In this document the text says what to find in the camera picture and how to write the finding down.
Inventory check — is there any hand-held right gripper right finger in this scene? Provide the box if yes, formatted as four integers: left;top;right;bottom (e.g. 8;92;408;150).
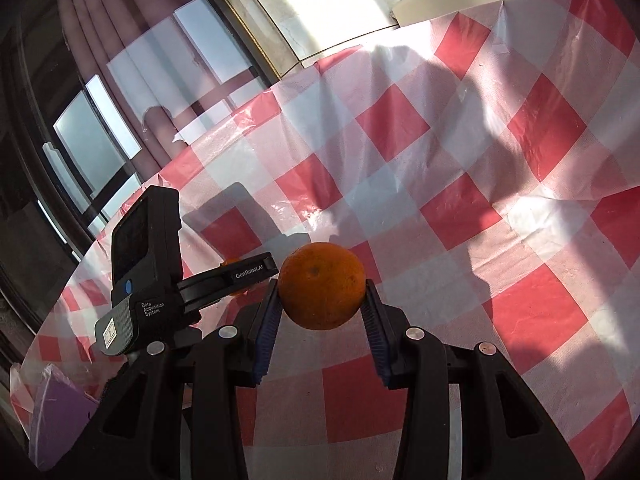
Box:
362;279;586;480

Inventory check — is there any purple box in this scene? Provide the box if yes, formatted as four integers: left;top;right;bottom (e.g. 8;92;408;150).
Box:
27;362;101;471

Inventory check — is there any small orange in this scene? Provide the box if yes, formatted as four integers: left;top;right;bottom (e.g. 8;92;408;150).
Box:
278;242;367;331
220;256;251;297

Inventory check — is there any red white checkered tablecloth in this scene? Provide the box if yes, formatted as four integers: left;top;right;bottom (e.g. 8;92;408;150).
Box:
10;0;640;480

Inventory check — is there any window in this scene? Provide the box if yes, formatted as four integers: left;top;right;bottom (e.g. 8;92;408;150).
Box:
35;75;143;241

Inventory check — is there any pink curtain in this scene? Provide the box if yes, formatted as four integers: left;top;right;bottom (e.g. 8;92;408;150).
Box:
50;0;281;171

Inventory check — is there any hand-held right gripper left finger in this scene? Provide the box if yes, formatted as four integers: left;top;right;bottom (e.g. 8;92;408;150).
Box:
65;279;282;480

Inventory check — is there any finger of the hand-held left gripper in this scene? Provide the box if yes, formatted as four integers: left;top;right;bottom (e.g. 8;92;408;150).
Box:
179;252;280;313

